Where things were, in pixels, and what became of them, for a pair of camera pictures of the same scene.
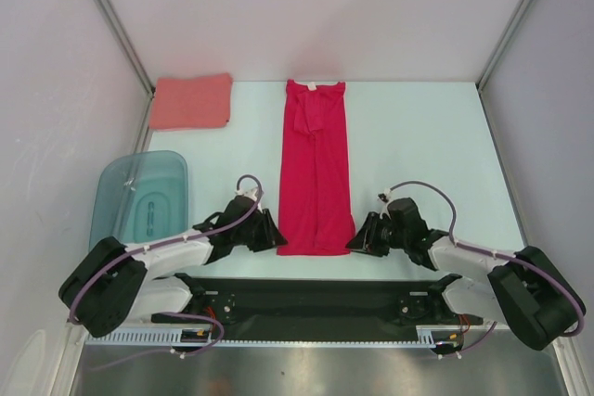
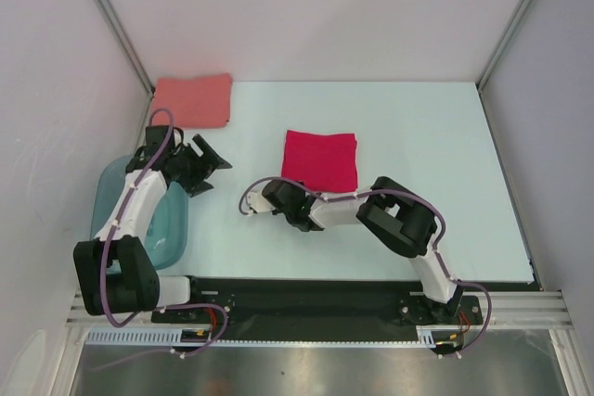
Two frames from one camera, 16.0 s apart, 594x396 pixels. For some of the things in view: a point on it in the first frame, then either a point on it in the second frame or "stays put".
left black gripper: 272,237 → 206,164
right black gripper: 366,239 → 298,188
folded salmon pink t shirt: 179,104 stays put
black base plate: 302,308 stays put
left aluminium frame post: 114,21 stays put
